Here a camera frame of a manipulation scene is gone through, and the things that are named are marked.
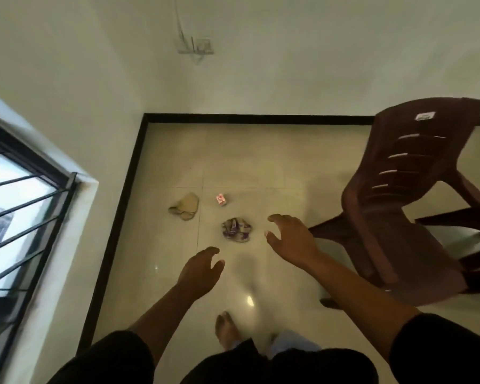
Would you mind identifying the person's right forearm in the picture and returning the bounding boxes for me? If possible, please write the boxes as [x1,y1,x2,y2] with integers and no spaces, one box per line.
[308,255,423,353]

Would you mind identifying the person's left hand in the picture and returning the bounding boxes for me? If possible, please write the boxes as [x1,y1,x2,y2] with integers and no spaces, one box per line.
[177,246,226,300]

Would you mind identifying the person's left foot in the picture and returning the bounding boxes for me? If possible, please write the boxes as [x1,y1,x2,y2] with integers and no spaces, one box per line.
[215,311,241,350]

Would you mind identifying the person's light blue trousers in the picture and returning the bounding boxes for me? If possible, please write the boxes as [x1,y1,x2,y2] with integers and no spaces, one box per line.
[230,330,323,358]

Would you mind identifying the purple printed paper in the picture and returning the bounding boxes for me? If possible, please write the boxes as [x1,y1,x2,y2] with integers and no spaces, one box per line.
[221,217,253,243]

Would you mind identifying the person's black shirt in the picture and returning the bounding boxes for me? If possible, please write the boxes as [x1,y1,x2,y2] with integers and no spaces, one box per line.
[47,314,480,384]

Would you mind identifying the tan paper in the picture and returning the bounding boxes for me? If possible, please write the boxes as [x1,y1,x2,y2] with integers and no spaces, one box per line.
[167,191,200,221]

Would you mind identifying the black barred window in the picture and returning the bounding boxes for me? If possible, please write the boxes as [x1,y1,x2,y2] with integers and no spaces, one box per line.
[0,111,79,384]

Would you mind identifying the person's right hand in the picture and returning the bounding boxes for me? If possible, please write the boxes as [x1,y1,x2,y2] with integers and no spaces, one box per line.
[265,213,323,273]

